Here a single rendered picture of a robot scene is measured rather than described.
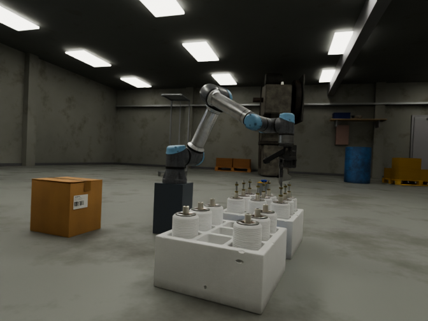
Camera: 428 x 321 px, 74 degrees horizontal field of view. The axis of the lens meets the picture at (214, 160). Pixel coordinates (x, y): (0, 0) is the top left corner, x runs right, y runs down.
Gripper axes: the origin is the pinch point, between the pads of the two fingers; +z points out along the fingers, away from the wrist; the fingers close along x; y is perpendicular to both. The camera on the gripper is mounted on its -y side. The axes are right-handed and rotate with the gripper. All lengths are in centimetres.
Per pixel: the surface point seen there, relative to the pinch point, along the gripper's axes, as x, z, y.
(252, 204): -1.2, 11.2, -13.1
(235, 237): -55, 14, -16
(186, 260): -55, 23, -32
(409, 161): 604, -22, 325
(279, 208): -4.7, 11.6, 0.0
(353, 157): 577, -26, 195
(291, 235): -9.2, 23.3, 5.8
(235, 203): 1.0, 11.5, -21.8
